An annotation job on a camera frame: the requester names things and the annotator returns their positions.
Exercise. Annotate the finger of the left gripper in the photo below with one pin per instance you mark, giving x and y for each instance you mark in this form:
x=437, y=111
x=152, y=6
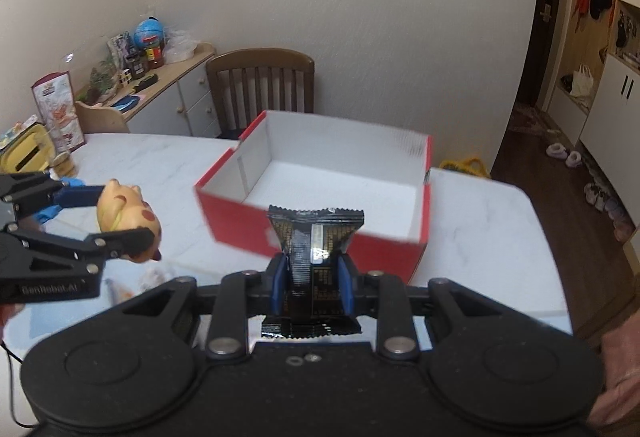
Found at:
x=24, y=252
x=27, y=193

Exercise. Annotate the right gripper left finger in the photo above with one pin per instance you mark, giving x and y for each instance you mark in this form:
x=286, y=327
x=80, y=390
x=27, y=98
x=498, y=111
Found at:
x=239, y=297

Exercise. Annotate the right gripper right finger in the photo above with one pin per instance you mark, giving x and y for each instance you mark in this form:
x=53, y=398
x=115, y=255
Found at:
x=383, y=297

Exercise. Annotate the black snack packet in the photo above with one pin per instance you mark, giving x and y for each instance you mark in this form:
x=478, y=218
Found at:
x=312, y=240

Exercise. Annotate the yellow cat figurine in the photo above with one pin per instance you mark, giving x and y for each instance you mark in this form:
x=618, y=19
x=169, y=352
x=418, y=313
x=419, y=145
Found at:
x=122, y=208

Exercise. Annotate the red cardboard shoe box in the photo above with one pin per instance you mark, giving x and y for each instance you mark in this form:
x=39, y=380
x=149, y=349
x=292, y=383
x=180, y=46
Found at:
x=309, y=161

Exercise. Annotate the right hand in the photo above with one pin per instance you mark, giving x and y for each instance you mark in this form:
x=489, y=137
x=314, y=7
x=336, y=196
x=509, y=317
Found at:
x=620, y=354

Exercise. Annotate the yellow container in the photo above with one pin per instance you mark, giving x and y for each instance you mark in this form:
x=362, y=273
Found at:
x=30, y=151

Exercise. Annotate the red white paper bag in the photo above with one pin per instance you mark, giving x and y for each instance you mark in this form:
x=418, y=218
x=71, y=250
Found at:
x=55, y=101

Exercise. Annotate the light wooden chair back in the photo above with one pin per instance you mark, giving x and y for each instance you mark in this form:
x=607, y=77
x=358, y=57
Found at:
x=100, y=120

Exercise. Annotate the yellow bag on floor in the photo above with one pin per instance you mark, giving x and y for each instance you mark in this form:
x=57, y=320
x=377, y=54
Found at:
x=472, y=166

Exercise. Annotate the white sideboard cabinet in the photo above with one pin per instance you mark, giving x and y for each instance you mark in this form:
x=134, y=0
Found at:
x=178, y=104

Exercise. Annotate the red sauce jar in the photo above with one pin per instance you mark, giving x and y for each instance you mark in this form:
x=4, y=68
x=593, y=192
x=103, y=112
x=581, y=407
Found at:
x=154, y=56

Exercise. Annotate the blue globe toy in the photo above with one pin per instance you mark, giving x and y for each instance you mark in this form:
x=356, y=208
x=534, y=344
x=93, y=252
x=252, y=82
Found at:
x=150, y=27

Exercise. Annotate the dark wooden chair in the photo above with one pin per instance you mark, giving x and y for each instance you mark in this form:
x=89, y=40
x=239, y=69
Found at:
x=247, y=82

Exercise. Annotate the white slippers pair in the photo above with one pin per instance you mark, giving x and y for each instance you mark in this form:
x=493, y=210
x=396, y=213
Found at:
x=559, y=151

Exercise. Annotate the white tote bag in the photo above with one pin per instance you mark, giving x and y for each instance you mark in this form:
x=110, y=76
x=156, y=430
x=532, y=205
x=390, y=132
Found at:
x=582, y=82

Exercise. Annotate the white wardrobe cabinets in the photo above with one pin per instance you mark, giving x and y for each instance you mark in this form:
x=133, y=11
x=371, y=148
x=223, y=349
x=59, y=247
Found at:
x=604, y=35

